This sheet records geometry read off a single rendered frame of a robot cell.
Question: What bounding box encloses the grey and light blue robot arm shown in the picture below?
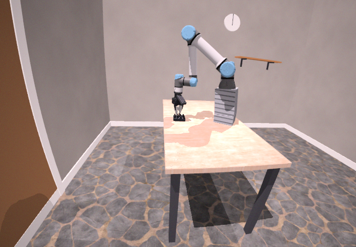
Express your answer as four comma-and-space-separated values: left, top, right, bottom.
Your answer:
174, 25, 236, 93

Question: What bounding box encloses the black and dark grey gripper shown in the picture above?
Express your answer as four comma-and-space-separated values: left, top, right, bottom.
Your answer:
172, 92, 184, 116

